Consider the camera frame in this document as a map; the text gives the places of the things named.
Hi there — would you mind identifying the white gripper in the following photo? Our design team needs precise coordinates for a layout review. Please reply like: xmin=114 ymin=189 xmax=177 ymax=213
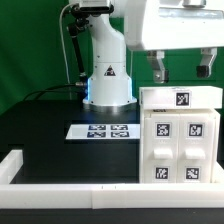
xmin=124 ymin=0 xmax=224 ymax=83

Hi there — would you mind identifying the white cabinet top block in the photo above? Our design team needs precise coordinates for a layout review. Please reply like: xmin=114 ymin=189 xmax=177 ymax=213
xmin=139 ymin=86 xmax=223 ymax=109

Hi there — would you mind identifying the white cabinet body box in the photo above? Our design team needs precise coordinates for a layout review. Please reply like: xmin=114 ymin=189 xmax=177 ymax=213
xmin=139 ymin=109 xmax=220 ymax=183

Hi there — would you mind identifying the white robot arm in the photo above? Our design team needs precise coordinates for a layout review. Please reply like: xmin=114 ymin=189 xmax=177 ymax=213
xmin=69 ymin=0 xmax=224 ymax=110

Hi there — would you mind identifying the white U-shaped fence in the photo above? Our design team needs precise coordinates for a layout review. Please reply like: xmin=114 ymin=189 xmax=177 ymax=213
xmin=0 ymin=150 xmax=224 ymax=209

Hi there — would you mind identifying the white cable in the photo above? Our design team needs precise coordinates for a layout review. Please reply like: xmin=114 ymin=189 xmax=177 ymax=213
xmin=58 ymin=3 xmax=81 ymax=85

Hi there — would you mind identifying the white flat base plate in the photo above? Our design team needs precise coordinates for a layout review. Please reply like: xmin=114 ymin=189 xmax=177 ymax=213
xmin=66 ymin=124 xmax=140 ymax=140

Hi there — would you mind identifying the black cable bundle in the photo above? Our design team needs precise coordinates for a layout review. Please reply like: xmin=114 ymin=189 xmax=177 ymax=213
xmin=21 ymin=83 xmax=88 ymax=102

